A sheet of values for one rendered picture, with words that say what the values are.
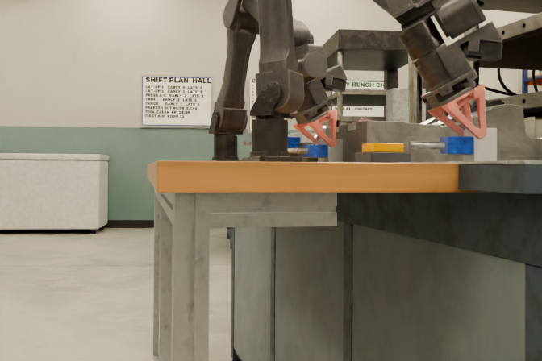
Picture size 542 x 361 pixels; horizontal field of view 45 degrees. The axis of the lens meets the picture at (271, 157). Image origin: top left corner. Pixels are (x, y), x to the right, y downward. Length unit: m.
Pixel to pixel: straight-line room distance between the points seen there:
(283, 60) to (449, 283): 0.45
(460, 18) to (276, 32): 0.30
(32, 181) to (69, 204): 0.49
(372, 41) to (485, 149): 5.14
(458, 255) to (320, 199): 0.26
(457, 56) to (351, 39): 5.08
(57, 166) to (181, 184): 7.17
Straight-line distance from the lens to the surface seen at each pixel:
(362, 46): 6.14
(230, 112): 1.68
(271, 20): 1.14
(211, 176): 0.82
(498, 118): 1.53
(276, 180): 0.83
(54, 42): 9.01
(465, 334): 1.03
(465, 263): 1.01
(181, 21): 8.87
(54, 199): 7.99
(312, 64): 1.35
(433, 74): 1.05
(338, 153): 1.45
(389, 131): 1.40
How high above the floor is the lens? 0.79
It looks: 1 degrees up
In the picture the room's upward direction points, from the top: straight up
